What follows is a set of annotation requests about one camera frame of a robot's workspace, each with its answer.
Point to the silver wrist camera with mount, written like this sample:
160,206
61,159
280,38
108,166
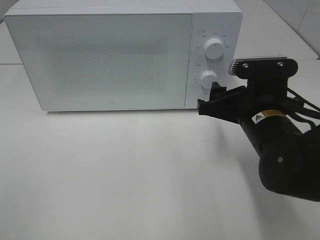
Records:
263,69

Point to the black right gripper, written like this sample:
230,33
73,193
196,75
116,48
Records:
257,105

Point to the white microwave knob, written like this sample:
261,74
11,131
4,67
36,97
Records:
207,78
214,48

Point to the white microwave door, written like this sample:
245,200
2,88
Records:
105,62

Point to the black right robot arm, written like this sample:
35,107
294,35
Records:
282,132

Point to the white microwave oven body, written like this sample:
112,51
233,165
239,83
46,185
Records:
210,18

